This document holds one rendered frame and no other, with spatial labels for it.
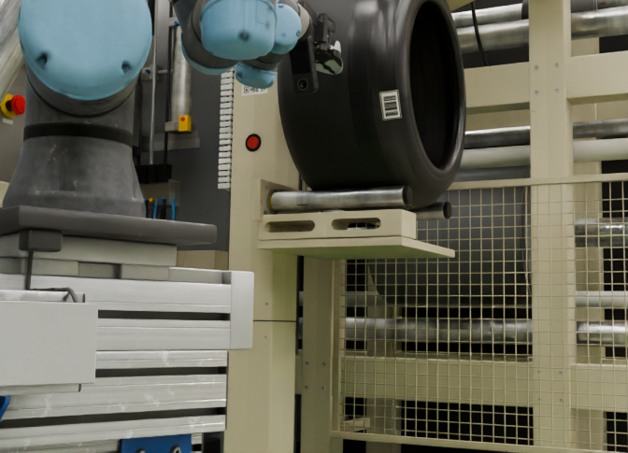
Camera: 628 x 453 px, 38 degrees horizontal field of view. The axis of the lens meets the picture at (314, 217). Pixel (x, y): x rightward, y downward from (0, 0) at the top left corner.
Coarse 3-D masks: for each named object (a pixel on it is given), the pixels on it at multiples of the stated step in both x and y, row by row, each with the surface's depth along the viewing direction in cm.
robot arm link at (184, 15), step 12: (180, 0) 102; (192, 0) 102; (180, 12) 103; (192, 12) 100; (180, 24) 104; (192, 24) 99; (180, 36) 107; (192, 36) 101; (192, 48) 103; (192, 60) 106; (204, 60) 104; (216, 60) 102; (228, 60) 103; (240, 60) 106; (204, 72) 108; (216, 72) 108
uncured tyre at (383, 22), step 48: (336, 0) 202; (384, 0) 198; (432, 0) 215; (384, 48) 194; (432, 48) 241; (288, 96) 202; (336, 96) 196; (432, 96) 245; (288, 144) 209; (336, 144) 200; (384, 144) 196; (432, 144) 242; (432, 192) 214
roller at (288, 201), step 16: (272, 192) 216; (288, 192) 213; (304, 192) 211; (320, 192) 209; (336, 192) 207; (352, 192) 205; (368, 192) 203; (384, 192) 201; (400, 192) 200; (272, 208) 215; (288, 208) 213; (304, 208) 211; (320, 208) 210
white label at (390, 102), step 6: (396, 90) 192; (384, 96) 193; (390, 96) 193; (396, 96) 193; (384, 102) 193; (390, 102) 193; (396, 102) 193; (384, 108) 193; (390, 108) 193; (396, 108) 193; (384, 114) 194; (390, 114) 194; (396, 114) 193
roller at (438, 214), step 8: (336, 208) 238; (424, 208) 227; (432, 208) 226; (440, 208) 225; (448, 208) 225; (416, 216) 228; (424, 216) 227; (432, 216) 226; (440, 216) 225; (448, 216) 225
